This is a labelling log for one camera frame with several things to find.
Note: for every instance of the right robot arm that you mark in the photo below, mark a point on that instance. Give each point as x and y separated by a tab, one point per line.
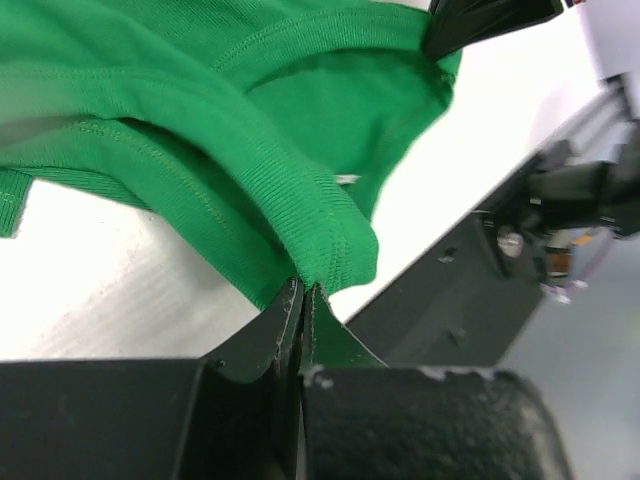
555	195

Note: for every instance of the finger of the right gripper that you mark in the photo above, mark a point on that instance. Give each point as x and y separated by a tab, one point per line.
455	24

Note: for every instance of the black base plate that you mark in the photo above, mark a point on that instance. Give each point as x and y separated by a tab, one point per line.
465	299

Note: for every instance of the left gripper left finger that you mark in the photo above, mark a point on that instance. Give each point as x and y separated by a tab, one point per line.
249	353

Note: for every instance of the green tank top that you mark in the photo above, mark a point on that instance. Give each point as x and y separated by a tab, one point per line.
261	131

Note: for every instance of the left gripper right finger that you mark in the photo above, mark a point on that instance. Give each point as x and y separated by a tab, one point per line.
326	342

